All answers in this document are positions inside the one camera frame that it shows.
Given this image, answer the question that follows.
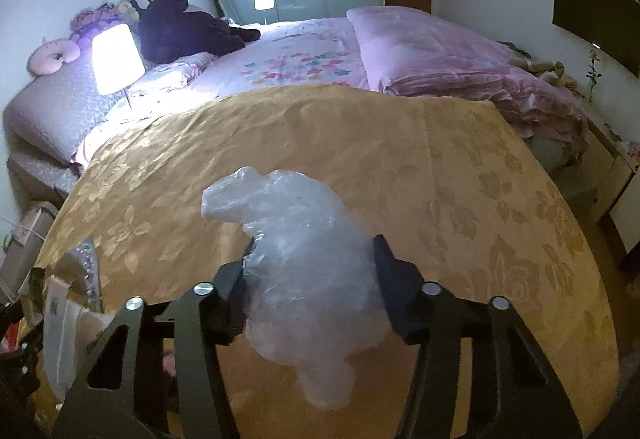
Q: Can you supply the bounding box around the golden floral tablecloth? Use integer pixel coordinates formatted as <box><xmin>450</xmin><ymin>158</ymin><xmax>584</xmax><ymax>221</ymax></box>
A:
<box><xmin>32</xmin><ymin>84</ymin><xmax>621</xmax><ymax>439</ymax></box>

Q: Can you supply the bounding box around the white floral side cabinet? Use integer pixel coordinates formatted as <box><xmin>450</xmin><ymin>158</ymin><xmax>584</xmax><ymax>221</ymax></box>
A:
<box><xmin>585</xmin><ymin>116</ymin><xmax>640</xmax><ymax>270</ymax></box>

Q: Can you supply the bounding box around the grey upholstered bed frame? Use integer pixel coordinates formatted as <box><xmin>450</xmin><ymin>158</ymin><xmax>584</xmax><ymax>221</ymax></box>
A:
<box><xmin>7</xmin><ymin>153</ymin><xmax>81</xmax><ymax>201</ymax></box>

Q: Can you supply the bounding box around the white shade table lamp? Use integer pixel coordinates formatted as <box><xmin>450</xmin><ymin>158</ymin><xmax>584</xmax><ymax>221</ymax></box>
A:
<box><xmin>91</xmin><ymin>23</ymin><xmax>147</xmax><ymax>112</ymax></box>

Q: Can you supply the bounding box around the grey patterned headboard cushion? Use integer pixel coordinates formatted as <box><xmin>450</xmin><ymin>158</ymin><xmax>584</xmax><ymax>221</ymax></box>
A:
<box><xmin>5</xmin><ymin>54</ymin><xmax>151</xmax><ymax>165</ymax></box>

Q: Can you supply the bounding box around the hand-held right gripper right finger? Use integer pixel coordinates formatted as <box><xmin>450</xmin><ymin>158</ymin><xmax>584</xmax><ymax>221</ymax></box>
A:
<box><xmin>372</xmin><ymin>234</ymin><xmax>583</xmax><ymax>439</ymax></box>

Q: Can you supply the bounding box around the pink quilt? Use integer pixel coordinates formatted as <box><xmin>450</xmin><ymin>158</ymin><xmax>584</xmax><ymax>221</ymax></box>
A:
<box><xmin>346</xmin><ymin>5</ymin><xmax>588</xmax><ymax>155</ymax></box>

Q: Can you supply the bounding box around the yellow plush toy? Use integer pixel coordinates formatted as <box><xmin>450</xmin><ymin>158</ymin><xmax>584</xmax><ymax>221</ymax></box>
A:
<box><xmin>116</xmin><ymin>0</ymin><xmax>166</xmax><ymax>22</ymax></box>

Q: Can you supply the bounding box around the pink ruffled pillow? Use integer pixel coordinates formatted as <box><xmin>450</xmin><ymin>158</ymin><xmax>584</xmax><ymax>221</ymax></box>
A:
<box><xmin>75</xmin><ymin>52</ymin><xmax>216</xmax><ymax>155</ymax></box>

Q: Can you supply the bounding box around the beige stuffed toy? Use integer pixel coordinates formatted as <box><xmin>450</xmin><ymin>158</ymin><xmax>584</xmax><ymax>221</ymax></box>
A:
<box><xmin>510</xmin><ymin>50</ymin><xmax>578</xmax><ymax>92</ymax></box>

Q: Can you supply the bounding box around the dark purple plush toy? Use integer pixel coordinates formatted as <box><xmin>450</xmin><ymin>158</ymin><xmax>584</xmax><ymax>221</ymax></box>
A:
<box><xmin>137</xmin><ymin>0</ymin><xmax>262</xmax><ymax>65</ymax></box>

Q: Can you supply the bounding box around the black wall television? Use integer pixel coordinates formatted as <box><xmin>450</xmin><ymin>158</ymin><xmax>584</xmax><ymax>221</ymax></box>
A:
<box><xmin>552</xmin><ymin>0</ymin><xmax>640</xmax><ymax>65</ymax></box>

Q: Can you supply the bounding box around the silver blister pack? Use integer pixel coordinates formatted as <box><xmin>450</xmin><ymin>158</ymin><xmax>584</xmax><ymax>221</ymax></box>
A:
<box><xmin>74</xmin><ymin>238</ymin><xmax>104</xmax><ymax>315</ymax></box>

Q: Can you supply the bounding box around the pink plush toy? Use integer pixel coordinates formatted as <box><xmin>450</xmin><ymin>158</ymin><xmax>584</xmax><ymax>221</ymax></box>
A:
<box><xmin>28</xmin><ymin>36</ymin><xmax>82</xmax><ymax>75</ymax></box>

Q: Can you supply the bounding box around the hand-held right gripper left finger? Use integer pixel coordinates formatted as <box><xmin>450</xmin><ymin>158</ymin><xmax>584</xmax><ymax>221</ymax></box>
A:
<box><xmin>50</xmin><ymin>239</ymin><xmax>256</xmax><ymax>439</ymax></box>

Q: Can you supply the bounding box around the pink floral bed sheet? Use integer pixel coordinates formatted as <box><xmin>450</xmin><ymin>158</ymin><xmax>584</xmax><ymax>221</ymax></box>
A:
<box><xmin>70</xmin><ymin>16</ymin><xmax>371</xmax><ymax>165</ymax></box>

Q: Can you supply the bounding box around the clear plastic bag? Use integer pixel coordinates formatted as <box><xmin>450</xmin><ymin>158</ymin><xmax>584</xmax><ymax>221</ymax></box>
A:
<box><xmin>201</xmin><ymin>166</ymin><xmax>396</xmax><ymax>412</ymax></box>

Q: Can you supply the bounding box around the white paper packet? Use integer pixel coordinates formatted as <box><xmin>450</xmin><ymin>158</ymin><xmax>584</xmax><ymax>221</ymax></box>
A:
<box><xmin>42</xmin><ymin>278</ymin><xmax>119</xmax><ymax>401</ymax></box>

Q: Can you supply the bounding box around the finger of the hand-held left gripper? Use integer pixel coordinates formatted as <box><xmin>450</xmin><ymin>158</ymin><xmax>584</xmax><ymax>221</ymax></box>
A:
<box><xmin>0</xmin><ymin>304</ymin><xmax>43</xmax><ymax>370</ymax></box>

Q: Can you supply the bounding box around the artificial rose stem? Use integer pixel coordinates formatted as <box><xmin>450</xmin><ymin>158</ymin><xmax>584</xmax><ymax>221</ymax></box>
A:
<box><xmin>585</xmin><ymin>48</ymin><xmax>604</xmax><ymax>102</ymax></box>

